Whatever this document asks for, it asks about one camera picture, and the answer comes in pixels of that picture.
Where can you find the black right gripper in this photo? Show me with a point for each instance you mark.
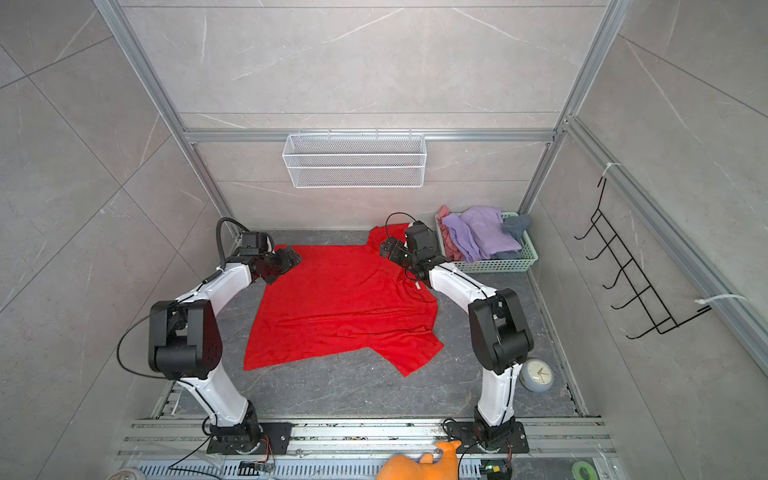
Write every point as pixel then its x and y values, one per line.
pixel 391 242

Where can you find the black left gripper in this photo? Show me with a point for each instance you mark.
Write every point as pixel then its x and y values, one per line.
pixel 285 262

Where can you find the red t shirt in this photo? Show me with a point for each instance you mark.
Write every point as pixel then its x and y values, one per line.
pixel 341 299

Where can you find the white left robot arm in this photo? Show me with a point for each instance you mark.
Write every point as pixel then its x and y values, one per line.
pixel 185 344

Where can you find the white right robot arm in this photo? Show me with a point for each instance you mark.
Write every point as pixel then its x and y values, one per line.
pixel 500 336

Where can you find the pink t shirt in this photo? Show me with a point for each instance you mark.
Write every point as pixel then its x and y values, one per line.
pixel 451 251

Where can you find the purple t shirt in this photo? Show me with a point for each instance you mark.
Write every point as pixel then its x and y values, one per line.
pixel 478 234

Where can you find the grey t shirt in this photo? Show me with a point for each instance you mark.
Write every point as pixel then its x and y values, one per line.
pixel 516 226

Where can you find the green plastic basket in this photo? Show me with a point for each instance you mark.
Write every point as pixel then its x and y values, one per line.
pixel 520 263

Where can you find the white round clock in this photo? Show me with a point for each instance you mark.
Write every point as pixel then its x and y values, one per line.
pixel 536 375

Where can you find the orange plush toy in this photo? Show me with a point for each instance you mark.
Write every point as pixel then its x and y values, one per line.
pixel 426 468

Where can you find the green tape roll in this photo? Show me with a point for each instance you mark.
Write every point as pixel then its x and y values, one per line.
pixel 583 470

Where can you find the white wire mesh basket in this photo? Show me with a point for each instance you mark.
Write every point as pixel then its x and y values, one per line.
pixel 326 161

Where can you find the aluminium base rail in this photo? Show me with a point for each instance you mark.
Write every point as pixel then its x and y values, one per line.
pixel 358 448

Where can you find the black wall hook rack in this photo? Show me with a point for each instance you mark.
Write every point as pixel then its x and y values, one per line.
pixel 631 273

